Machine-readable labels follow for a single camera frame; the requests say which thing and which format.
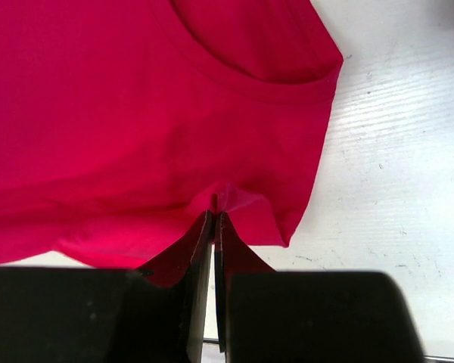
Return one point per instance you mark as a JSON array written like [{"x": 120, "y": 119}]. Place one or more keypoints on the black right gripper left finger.
[{"x": 153, "y": 313}]

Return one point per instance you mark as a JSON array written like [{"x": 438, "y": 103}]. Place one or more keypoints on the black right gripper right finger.
[{"x": 264, "y": 315}]

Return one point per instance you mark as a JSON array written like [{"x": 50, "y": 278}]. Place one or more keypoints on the bright red t shirt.
[{"x": 121, "y": 122}]

